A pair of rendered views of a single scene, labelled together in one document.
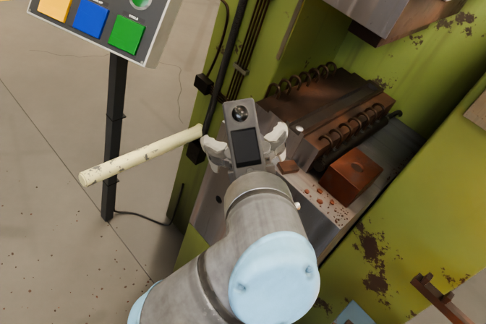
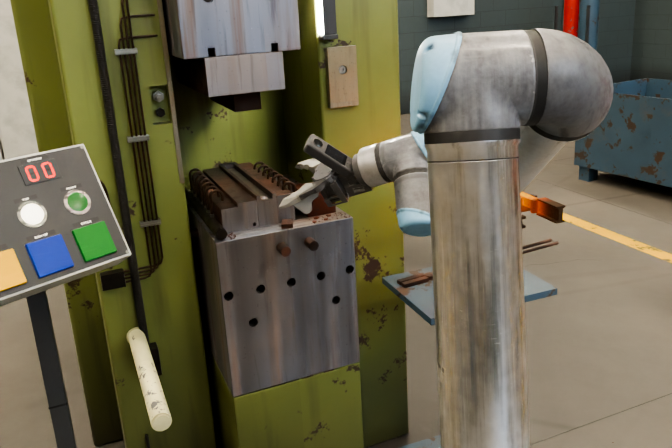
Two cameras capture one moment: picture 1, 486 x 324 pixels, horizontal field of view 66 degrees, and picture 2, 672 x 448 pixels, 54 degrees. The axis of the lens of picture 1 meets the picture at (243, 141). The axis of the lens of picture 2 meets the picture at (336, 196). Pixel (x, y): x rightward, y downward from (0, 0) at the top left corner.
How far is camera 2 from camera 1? 1.20 m
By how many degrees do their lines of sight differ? 51
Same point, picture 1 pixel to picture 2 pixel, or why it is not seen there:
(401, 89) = (239, 155)
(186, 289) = (416, 179)
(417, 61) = (234, 128)
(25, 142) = not seen: outside the picture
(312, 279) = not seen: hidden behind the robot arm
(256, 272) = not seen: hidden behind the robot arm
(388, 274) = (372, 251)
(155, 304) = (415, 199)
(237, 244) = (408, 149)
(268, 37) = (161, 173)
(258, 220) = (400, 140)
